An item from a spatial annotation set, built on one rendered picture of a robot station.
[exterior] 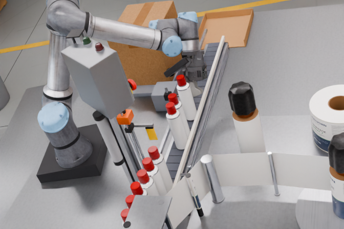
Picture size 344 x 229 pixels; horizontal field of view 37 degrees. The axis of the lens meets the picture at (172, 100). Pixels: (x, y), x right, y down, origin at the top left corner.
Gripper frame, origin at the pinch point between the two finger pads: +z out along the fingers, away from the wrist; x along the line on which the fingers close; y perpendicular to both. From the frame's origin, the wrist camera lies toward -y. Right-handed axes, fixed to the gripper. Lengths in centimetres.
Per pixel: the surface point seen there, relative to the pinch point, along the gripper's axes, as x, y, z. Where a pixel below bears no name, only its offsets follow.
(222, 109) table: 11.0, 10.6, 5.7
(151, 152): -45.9, 1.1, 9.1
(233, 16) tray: 77, 3, -33
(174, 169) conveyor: -25.8, 0.6, 21.2
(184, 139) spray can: -18.6, 3.0, 11.5
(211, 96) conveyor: 11.6, 6.0, 0.2
